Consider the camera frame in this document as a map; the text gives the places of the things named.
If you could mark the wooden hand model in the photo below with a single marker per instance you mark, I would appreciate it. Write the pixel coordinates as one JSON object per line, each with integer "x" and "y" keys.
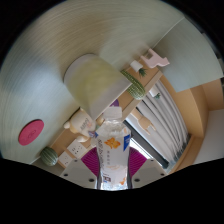
{"x": 143, "y": 122}

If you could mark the clear plastic water bottle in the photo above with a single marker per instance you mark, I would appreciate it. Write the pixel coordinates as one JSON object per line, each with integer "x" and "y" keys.
{"x": 113, "y": 150}

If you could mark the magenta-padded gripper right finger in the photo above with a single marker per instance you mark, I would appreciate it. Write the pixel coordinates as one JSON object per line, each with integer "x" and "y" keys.
{"x": 150, "y": 171}

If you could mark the round purple number sign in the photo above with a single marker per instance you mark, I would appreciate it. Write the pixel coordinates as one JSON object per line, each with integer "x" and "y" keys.
{"x": 114, "y": 103}

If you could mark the tall green cactus ornament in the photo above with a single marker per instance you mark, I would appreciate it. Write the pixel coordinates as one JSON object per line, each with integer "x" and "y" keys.
{"x": 135, "y": 86}

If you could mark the flat round red coaster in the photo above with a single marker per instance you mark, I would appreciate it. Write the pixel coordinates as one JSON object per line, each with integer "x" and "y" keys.
{"x": 31, "y": 132}

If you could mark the pink wooden horse figure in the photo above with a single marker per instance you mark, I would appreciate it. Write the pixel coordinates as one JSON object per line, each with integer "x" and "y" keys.
{"x": 155, "y": 59}

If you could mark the white wall socket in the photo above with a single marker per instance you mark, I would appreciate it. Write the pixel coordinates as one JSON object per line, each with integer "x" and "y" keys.
{"x": 65, "y": 160}
{"x": 77, "y": 149}

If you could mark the small grey-green desk partition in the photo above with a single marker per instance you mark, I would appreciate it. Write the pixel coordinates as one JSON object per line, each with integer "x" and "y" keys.
{"x": 190, "y": 56}

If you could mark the round green cactus ornament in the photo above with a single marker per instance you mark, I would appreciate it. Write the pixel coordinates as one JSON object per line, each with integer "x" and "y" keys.
{"x": 49, "y": 156}

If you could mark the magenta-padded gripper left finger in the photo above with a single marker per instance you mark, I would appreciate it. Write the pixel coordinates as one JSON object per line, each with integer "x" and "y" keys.
{"x": 78, "y": 173}

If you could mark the beige plush mouse toy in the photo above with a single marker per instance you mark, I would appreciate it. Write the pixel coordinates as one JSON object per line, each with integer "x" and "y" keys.
{"x": 81, "y": 125}

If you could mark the small plant in white pot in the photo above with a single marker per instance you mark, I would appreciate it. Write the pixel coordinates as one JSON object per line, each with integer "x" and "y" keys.
{"x": 136, "y": 66}
{"x": 154, "y": 93}

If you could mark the white pleated curtain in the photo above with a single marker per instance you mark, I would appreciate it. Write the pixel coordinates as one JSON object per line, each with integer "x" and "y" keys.
{"x": 166, "y": 120}

